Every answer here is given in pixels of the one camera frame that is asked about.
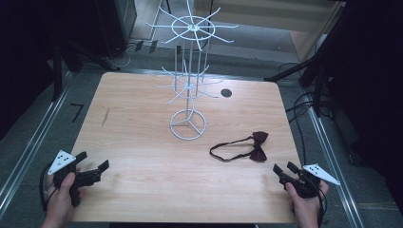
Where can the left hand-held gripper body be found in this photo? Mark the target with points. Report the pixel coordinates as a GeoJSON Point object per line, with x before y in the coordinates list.
{"type": "Point", "coordinates": [65, 172]}

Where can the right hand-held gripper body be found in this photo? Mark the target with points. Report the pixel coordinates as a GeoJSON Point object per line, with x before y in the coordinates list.
{"type": "Point", "coordinates": [309, 182]}

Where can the dark red bow tie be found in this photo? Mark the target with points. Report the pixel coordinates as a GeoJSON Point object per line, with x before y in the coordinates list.
{"type": "Point", "coordinates": [258, 145]}

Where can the black metal stand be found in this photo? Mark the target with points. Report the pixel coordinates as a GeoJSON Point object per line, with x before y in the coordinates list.
{"type": "Point", "coordinates": [57, 69]}

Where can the metal floor rail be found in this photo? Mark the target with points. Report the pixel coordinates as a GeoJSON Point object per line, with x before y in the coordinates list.
{"type": "Point", "coordinates": [335, 164]}
{"type": "Point", "coordinates": [31, 139]}

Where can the person's left hand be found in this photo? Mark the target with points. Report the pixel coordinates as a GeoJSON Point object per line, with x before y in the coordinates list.
{"type": "Point", "coordinates": [61, 199]}

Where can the black cabinet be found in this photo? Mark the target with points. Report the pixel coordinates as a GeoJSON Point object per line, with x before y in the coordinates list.
{"type": "Point", "coordinates": [115, 22]}

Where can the person's right hand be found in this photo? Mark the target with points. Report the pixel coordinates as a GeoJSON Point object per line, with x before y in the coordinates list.
{"type": "Point", "coordinates": [305, 205]}

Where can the black tripod stand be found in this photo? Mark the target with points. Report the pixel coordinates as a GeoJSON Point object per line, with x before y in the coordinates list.
{"type": "Point", "coordinates": [316, 63]}

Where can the black round table grommet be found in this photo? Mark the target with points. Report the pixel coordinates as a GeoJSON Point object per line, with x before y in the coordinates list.
{"type": "Point", "coordinates": [226, 92]}

